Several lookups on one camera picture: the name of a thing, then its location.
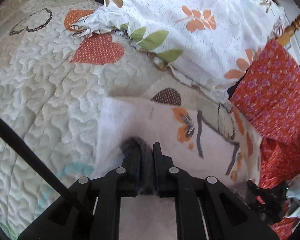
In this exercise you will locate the red floral fabric cover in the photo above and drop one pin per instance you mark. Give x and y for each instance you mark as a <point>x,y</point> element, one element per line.
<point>269,98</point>

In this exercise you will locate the pale pink printed garment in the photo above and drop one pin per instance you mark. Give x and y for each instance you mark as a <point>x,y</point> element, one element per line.
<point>194,145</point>

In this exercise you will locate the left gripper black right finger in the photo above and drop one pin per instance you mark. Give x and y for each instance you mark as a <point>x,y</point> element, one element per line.
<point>205,208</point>

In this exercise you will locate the white floral pillow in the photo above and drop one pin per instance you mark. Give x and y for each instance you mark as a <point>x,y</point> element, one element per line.
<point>207,42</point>

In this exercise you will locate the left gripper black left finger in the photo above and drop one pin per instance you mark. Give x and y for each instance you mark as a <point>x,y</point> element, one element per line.
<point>90,208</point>

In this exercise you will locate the heart-patterned quilted bedspread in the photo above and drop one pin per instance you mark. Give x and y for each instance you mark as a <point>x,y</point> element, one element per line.
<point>52,85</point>

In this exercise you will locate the grey crumpled clothes pile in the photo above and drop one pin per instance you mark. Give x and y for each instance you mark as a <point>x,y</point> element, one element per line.
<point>293,197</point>

